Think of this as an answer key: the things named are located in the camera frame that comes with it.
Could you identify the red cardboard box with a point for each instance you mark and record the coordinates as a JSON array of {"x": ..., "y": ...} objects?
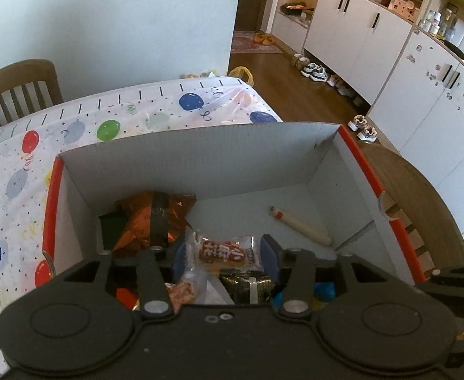
[{"x": 216, "y": 158}]

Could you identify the round-back wooden chair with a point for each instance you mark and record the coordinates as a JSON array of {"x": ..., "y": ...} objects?
[{"x": 426, "y": 190}]

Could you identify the yellow plastic bag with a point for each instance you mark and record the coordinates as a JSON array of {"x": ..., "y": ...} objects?
[{"x": 240, "y": 72}]

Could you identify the balloon print tablecloth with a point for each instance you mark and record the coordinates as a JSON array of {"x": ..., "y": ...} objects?
[{"x": 18, "y": 206}]

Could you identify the cream sausage stick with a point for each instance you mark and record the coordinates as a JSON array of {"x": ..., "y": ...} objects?
[{"x": 303, "y": 227}]

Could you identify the brown foil snack bag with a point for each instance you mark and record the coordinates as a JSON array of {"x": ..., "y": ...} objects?
[{"x": 137, "y": 221}]

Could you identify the black snack packet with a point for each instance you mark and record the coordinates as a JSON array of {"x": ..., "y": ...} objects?
[{"x": 248, "y": 285}]

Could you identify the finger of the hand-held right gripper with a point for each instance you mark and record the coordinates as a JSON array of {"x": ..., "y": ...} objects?
[{"x": 461, "y": 271}]

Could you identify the wooden slat-back chair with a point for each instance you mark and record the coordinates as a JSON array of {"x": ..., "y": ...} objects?
[{"x": 18, "y": 73}]

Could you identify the patterned floor rug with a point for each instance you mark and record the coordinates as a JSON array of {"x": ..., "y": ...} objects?
[{"x": 251, "y": 47}]

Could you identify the orange slipper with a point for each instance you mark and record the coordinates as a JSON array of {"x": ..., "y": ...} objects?
[
  {"x": 270, "y": 40},
  {"x": 259, "y": 38}
]

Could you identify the small white sneaker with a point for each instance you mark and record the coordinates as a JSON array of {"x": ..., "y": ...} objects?
[
  {"x": 367, "y": 133},
  {"x": 358, "y": 122}
]

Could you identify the red snack bag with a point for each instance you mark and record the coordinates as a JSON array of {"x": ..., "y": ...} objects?
[{"x": 180, "y": 295}]

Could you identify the row of shoes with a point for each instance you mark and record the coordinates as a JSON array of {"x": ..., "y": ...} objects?
[{"x": 315, "y": 72}]

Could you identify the group of bottles and jars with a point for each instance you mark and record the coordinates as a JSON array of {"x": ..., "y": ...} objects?
[{"x": 437, "y": 21}]

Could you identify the blue snack packet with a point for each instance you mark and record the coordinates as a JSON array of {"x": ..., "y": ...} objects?
[{"x": 325, "y": 291}]

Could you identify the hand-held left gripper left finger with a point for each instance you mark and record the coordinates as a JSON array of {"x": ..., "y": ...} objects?
[{"x": 181, "y": 259}]

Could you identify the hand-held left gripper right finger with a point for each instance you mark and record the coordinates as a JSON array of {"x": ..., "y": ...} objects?
[{"x": 270, "y": 259}]

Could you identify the wall cabinet unit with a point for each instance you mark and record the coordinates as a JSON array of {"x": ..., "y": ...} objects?
[{"x": 354, "y": 47}]

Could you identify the clear red label snack packet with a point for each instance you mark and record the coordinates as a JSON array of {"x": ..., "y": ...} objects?
[{"x": 224, "y": 255}]

